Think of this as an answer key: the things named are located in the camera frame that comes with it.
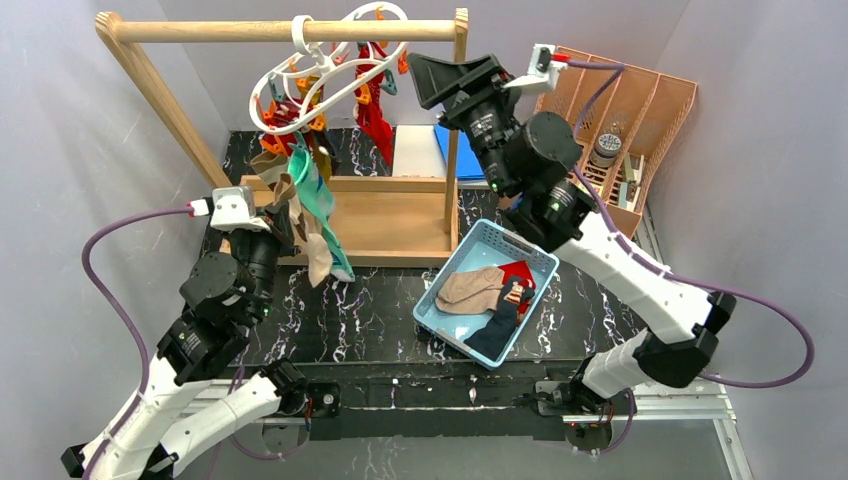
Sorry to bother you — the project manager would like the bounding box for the brown striped sock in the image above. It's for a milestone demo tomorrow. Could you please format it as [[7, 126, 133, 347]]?
[[273, 173, 333, 287], [250, 151, 289, 189]]

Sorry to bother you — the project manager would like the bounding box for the white sock hanger with clips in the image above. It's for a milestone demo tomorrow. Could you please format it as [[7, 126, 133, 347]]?
[[248, 15, 408, 132]]

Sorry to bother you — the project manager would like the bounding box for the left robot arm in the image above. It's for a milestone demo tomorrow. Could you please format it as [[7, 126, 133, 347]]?
[[61, 198, 314, 479]]

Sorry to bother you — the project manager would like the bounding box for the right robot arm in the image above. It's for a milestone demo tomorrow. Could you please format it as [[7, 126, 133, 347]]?
[[408, 44, 736, 401]]

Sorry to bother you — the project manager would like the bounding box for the brown striped hanging sock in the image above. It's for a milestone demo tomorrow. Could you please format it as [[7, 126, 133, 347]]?
[[250, 151, 289, 189]]

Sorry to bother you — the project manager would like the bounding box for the teal hanging sock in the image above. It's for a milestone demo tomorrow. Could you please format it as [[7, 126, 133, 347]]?
[[288, 144, 355, 282]]

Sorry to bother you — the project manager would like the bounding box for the wooden clothes rack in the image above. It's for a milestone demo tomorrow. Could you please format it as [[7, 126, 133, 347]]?
[[95, 8, 469, 268]]

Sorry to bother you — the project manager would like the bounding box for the blue folder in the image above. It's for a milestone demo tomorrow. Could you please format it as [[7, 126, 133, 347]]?
[[434, 125, 485, 181]]

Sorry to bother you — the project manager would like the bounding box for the white board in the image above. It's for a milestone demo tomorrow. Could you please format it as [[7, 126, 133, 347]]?
[[392, 125, 488, 189]]

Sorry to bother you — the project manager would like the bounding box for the navy hanging sock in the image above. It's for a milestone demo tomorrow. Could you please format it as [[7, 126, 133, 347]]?
[[311, 130, 340, 182]]

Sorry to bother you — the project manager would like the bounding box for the red santa hanging sock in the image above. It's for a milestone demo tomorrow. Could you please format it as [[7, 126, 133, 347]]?
[[259, 100, 327, 156]]

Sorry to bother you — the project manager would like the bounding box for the long red hanging sock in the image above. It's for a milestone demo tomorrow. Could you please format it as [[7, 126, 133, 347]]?
[[353, 69, 397, 167]]

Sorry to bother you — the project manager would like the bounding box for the grey round tin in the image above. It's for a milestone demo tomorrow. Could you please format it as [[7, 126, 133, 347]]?
[[589, 133, 623, 168]]

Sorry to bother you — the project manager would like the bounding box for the pink desk file organizer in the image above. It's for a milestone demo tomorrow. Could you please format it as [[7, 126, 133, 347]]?
[[523, 45, 699, 240]]

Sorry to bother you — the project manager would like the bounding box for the light blue plastic basket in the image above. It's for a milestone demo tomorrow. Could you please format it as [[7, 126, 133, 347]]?
[[413, 219, 559, 370]]

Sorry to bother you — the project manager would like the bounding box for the navy sock in basket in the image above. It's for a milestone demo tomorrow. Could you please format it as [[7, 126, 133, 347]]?
[[464, 276, 535, 361]]

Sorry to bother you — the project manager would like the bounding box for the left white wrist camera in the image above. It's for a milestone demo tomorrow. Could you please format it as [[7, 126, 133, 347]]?
[[186, 185, 271, 232]]

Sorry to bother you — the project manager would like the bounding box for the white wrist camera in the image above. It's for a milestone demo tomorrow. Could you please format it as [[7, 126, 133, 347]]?
[[504, 43, 571, 94], [186, 185, 271, 232]]

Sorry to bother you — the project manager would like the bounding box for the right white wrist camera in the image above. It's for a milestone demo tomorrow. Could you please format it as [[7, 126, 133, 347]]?
[[504, 43, 571, 94]]

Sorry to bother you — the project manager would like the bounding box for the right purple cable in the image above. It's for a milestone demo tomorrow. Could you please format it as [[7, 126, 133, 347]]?
[[563, 55, 816, 391]]

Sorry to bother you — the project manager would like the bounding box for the purple cable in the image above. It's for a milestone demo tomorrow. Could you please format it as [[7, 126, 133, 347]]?
[[563, 55, 816, 391], [80, 205, 200, 480]]

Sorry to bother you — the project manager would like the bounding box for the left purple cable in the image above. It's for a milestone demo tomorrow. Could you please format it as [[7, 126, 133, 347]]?
[[80, 205, 200, 480]]

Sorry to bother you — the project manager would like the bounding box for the metal base rail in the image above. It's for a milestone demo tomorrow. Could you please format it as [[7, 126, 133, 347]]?
[[142, 370, 737, 442]]

